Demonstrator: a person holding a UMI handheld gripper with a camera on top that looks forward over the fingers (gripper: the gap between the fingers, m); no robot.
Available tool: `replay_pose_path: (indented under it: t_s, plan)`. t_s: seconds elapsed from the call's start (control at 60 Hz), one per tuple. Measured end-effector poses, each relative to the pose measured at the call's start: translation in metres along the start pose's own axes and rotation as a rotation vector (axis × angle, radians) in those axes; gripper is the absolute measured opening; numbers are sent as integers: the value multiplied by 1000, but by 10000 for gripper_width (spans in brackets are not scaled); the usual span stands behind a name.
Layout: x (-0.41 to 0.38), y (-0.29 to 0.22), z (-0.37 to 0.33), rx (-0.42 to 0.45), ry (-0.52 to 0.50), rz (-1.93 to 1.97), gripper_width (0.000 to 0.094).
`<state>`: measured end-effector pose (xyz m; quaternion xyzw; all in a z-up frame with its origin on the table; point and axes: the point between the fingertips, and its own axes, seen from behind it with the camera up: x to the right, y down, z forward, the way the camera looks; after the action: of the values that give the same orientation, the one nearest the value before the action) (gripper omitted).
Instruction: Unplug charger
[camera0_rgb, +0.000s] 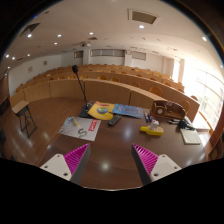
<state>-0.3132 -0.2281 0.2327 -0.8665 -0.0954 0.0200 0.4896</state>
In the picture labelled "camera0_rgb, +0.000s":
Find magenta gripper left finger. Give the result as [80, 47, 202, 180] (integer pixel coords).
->
[41, 143, 91, 185]

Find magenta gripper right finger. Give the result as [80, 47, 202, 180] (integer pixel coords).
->
[131, 144, 181, 185]

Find yellow white toy device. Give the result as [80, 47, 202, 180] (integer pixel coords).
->
[140, 120, 164, 136]

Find white magazine with red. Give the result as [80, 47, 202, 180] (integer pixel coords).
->
[58, 116, 101, 141]

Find white notebook pad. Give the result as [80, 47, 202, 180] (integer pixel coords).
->
[180, 129, 201, 145]

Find blue red markers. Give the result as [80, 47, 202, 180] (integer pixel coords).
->
[144, 112, 152, 123]

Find blue printed booklet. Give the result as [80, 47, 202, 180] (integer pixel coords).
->
[112, 104, 143, 119]

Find black remote control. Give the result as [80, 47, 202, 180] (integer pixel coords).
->
[107, 115, 121, 126]

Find black gooseneck microphone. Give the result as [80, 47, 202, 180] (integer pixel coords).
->
[72, 65, 92, 118]

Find yellow folder with globe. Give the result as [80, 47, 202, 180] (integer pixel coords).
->
[88, 101, 114, 120]

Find small wooden side desk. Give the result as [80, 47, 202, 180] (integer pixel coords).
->
[12, 101, 37, 138]

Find long curved wooden bench desk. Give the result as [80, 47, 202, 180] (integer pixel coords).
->
[10, 79, 199, 121]

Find black charger with cable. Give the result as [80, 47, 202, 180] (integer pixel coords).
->
[168, 119, 195, 131]

